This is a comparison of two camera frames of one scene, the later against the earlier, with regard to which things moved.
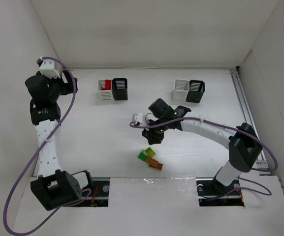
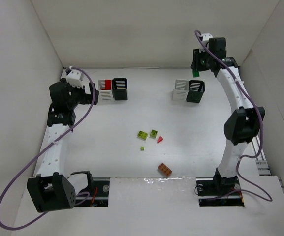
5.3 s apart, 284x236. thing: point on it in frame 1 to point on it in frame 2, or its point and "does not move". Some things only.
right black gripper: (152, 134) to (197, 61)
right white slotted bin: (181, 89) does not move
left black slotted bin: (119, 88) does not move
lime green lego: (150, 152) to (142, 135)
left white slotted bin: (104, 95) does not move
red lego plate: (108, 85) does not move
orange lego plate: (154, 162) to (165, 169)
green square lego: (142, 156) to (196, 73)
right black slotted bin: (197, 88) does not move
